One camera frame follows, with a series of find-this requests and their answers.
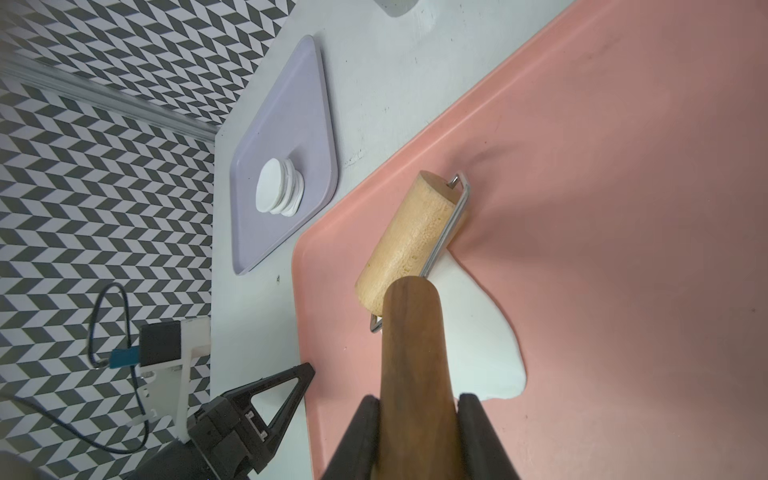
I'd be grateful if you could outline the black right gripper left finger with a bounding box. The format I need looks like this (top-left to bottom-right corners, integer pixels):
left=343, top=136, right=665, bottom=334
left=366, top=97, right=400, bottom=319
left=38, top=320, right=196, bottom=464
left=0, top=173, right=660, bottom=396
left=321, top=395, right=380, bottom=480

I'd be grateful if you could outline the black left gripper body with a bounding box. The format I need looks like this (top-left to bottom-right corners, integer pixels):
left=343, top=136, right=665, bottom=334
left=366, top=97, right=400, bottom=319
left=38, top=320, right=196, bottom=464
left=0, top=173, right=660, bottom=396
left=189, top=395, right=274, bottom=479

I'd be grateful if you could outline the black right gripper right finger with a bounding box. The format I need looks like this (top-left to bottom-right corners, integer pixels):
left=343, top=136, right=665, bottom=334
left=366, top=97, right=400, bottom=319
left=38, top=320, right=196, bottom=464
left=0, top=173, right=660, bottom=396
left=458, top=393, right=520, bottom=480

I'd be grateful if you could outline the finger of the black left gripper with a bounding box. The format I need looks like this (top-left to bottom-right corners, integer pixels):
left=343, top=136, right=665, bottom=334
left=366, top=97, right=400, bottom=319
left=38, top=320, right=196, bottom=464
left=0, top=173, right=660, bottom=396
left=222, top=362, right=315, bottom=402
left=265, top=395, right=305, bottom=456

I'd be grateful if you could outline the wooden rolling pin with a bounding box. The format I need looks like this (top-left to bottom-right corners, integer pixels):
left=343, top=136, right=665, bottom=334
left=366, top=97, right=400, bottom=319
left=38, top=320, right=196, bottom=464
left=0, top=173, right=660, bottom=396
left=355, top=171, right=466, bottom=479

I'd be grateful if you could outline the white dough piece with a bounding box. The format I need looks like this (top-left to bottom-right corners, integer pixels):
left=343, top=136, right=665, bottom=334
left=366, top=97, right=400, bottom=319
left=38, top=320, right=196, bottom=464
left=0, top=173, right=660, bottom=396
left=428, top=252, right=527, bottom=401

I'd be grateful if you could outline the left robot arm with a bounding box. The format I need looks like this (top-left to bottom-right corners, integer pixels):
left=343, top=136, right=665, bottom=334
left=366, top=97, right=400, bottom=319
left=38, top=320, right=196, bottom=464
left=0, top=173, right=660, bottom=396
left=129, top=363, right=315, bottom=479

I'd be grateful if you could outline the stack of white dumpling wrappers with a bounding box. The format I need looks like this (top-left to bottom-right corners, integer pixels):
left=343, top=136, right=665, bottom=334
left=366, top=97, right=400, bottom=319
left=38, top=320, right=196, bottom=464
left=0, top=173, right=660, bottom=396
left=255, top=158, right=305, bottom=217

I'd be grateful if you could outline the purple plastic tray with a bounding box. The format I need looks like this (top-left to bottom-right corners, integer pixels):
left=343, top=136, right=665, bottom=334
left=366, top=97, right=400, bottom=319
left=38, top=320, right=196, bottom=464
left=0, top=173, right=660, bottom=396
left=229, top=35, right=338, bottom=275

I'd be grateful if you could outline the pink cutting board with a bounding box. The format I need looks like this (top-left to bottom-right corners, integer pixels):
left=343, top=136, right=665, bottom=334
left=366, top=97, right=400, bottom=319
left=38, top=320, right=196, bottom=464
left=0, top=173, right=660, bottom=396
left=293, top=1, right=767, bottom=479

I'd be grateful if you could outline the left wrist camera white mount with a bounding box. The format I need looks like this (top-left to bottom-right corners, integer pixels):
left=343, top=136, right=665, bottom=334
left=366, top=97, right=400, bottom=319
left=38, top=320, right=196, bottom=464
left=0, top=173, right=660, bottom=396
left=107, top=316, right=211, bottom=443

